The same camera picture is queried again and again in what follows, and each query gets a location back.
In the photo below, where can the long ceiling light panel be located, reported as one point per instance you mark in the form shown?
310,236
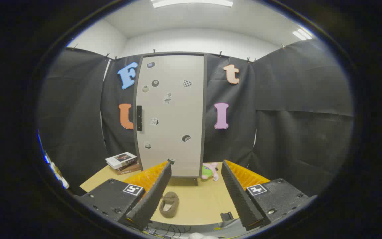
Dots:
191,2

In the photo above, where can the white rounded object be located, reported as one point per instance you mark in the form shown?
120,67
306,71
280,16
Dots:
201,236

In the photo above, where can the black backdrop cloth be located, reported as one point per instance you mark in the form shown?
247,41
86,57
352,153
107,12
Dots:
293,99

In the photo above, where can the dark book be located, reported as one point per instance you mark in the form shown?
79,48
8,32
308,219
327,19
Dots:
130,165

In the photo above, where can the grey shoe cabinet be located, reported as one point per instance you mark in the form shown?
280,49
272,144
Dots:
205,99

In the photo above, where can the green and pink plush toy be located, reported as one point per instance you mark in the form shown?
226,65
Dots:
207,172

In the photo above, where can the white and blue printed item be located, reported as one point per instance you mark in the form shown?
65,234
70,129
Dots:
56,172

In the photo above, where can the small ceiling light panel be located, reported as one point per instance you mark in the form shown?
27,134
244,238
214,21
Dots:
302,34

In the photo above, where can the black table clamp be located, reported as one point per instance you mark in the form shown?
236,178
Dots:
226,216

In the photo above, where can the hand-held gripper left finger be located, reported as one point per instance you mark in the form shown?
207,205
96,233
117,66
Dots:
153,199

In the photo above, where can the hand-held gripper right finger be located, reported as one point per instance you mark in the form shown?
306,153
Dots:
240,199

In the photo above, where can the white book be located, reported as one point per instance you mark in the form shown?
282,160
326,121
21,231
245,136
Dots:
121,159

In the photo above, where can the brown fuzzy shoe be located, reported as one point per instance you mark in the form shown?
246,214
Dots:
172,199

